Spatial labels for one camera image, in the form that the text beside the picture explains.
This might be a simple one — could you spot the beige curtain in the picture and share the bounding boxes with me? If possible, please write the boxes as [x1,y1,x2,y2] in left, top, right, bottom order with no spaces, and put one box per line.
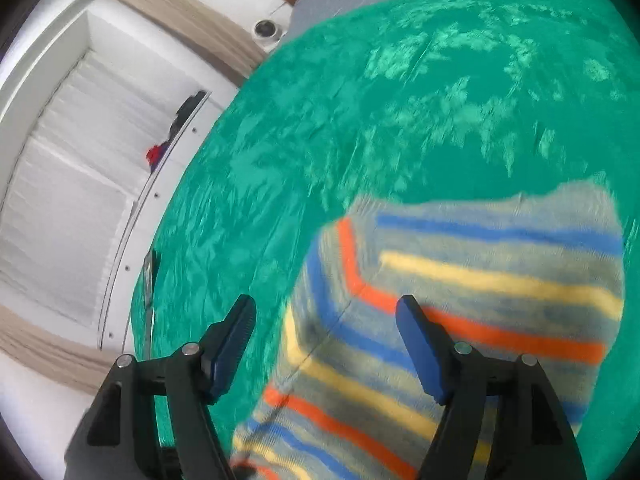
[0,305,117,396]
[102,0,257,86]

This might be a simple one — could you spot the white sheer window curtain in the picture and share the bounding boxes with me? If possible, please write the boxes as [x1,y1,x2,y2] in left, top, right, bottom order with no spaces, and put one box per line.
[0,50,138,331]

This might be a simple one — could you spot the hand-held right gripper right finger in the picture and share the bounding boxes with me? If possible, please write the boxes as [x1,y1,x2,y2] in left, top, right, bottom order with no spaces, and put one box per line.
[395,294,588,480]

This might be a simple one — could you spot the dark flat device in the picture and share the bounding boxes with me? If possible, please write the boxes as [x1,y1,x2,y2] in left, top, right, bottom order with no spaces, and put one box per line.
[142,249,161,307]

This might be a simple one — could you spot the green satin blanket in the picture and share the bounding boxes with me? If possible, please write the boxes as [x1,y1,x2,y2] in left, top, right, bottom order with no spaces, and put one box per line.
[130,0,640,480]

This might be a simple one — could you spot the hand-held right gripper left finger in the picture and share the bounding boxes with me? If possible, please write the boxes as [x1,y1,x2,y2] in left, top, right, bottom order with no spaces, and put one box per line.
[64,294,258,480]

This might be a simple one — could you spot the striped knit sweater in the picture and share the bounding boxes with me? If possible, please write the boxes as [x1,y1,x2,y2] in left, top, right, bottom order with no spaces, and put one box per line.
[230,172,626,480]

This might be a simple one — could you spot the white round camera device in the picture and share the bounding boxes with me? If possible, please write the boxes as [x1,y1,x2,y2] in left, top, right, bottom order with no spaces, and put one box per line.
[252,19,283,43]

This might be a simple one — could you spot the dark clothes pile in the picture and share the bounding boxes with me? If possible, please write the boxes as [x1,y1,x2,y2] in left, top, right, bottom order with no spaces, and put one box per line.
[167,91,207,141]

